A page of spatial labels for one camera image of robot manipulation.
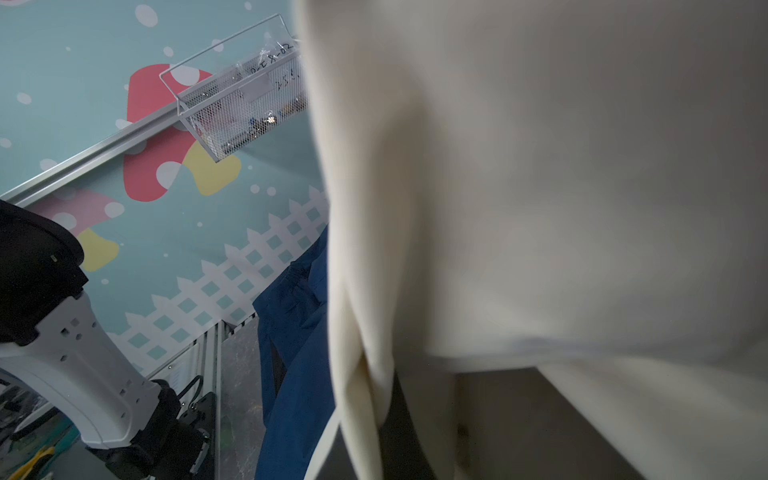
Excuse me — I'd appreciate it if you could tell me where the blue jacket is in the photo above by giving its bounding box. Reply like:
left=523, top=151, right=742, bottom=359
left=253, top=231, right=335, bottom=479

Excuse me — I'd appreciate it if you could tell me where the beige jacket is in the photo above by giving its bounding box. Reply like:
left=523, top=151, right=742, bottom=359
left=295, top=1, right=767, bottom=479

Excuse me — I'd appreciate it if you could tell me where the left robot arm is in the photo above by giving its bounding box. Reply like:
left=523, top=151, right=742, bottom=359
left=1, top=202, right=217, bottom=479

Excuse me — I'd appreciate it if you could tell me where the white wire basket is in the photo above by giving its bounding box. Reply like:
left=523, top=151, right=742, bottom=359
left=159, top=14, right=308, bottom=162

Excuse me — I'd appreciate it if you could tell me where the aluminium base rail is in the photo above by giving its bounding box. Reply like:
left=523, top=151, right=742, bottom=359
left=151, top=319, right=265, bottom=479

